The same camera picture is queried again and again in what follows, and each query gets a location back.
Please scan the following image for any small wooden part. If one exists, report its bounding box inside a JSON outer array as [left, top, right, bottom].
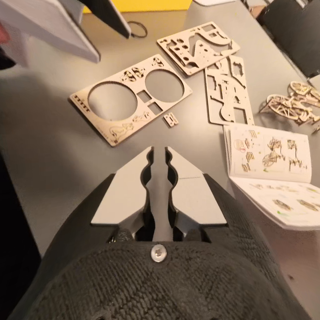
[[163, 112, 180, 127]]

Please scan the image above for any black rubber band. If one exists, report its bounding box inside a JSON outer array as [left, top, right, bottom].
[[127, 21, 148, 39]]

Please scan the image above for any assembled wooden bicycle model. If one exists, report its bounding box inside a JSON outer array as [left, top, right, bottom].
[[258, 81, 320, 135]]

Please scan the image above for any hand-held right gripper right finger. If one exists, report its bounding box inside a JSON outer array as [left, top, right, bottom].
[[165, 146, 228, 237]]

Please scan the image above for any black chair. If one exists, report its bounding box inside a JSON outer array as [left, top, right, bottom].
[[257, 0, 320, 78]]

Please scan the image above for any wooden sheet with round holes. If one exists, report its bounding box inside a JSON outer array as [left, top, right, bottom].
[[69, 53, 193, 147]]

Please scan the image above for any wooden parts sheet with cutouts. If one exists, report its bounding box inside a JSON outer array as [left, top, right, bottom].
[[157, 21, 241, 76]]

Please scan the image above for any white object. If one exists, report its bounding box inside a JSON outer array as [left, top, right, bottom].
[[194, 0, 237, 7]]

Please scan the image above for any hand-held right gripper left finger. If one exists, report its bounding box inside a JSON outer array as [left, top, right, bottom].
[[90, 146, 155, 237]]

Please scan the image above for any yellow board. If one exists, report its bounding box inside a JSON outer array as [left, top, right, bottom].
[[82, 0, 193, 13]]

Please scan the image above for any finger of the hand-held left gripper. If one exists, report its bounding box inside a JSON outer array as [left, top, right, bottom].
[[79, 0, 132, 39], [0, 0, 101, 63]]

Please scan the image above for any open instruction booklet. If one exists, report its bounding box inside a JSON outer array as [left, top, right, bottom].
[[223, 123, 320, 228]]

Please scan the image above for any long wooden parts sheet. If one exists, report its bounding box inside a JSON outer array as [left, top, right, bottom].
[[203, 55, 255, 126]]

